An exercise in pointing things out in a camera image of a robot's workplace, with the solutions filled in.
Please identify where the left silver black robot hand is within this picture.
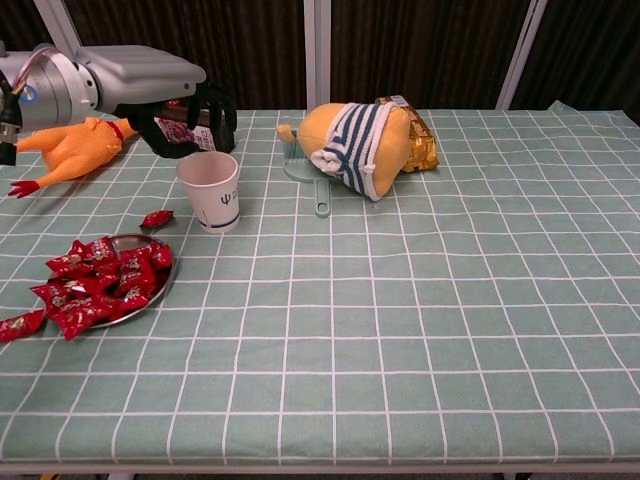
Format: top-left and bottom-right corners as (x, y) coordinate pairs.
(74, 44), (239, 160)

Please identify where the red candy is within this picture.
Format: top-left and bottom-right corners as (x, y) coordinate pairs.
(53, 299), (111, 342)
(67, 238), (114, 264)
(74, 272), (121, 301)
(138, 209), (175, 230)
(30, 281), (76, 315)
(115, 269), (157, 297)
(119, 244), (175, 274)
(45, 253), (95, 279)
(0, 308), (47, 344)

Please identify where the white paper cup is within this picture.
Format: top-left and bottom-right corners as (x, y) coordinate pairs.
(175, 151), (241, 235)

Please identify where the round metal plate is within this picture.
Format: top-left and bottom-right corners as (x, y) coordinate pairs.
(42, 233), (177, 330)

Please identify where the dark brown sauce bottle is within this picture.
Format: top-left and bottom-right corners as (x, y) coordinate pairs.
(152, 107), (237, 154)

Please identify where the dark brown curtain panel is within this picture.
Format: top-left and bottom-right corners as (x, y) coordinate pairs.
(510, 0), (640, 125)
(54, 0), (307, 110)
(0, 0), (51, 51)
(329, 0), (531, 110)

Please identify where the orange rubber chicken toy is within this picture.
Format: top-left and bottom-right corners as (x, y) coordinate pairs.
(8, 115), (137, 200)

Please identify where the mint green plastic comb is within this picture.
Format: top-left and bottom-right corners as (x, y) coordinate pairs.
(282, 141), (334, 218)

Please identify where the yellow plush toy striped shirt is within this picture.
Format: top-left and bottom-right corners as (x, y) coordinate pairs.
(276, 101), (419, 202)

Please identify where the gold foil snack package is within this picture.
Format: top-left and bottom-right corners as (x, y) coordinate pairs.
(374, 93), (441, 174)

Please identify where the green white checked tablecloth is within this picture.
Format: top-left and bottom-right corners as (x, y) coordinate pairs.
(0, 99), (640, 466)

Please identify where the white metal frame post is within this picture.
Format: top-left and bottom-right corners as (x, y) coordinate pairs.
(303, 0), (333, 109)
(495, 0), (550, 110)
(33, 0), (84, 51)

